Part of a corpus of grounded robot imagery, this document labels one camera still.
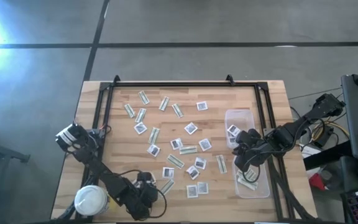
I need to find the black metal rig frame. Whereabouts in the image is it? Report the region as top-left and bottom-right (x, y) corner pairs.
(78, 74), (291, 223)

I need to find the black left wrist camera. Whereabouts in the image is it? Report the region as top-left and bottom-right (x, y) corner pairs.
(136, 171), (154, 187)

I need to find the yellow container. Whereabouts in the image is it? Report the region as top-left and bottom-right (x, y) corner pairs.
(106, 195), (117, 210)

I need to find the red object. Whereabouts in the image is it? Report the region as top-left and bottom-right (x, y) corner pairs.
(308, 173), (326, 192)

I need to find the black metal stand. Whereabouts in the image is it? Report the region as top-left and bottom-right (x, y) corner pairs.
(0, 123), (31, 224)

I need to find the white green bandage packet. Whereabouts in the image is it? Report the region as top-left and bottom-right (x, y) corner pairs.
(135, 108), (147, 124)
(158, 96), (170, 112)
(216, 154), (228, 174)
(160, 179), (175, 195)
(148, 127), (160, 145)
(236, 175), (259, 192)
(179, 145), (198, 155)
(244, 167), (259, 181)
(138, 90), (150, 105)
(172, 103), (185, 119)
(124, 103), (136, 119)
(166, 154), (186, 169)

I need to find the clear plastic container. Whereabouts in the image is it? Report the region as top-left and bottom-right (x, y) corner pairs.
(232, 154), (271, 199)
(224, 108), (259, 150)

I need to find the black power box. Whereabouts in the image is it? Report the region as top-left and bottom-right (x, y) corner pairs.
(312, 126), (335, 149)

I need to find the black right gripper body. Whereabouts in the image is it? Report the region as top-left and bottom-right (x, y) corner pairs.
(232, 128), (276, 164)

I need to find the black beam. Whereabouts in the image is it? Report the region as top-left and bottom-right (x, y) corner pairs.
(303, 139), (354, 171)

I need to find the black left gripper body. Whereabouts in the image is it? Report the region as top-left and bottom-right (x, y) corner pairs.
(121, 182), (160, 222)

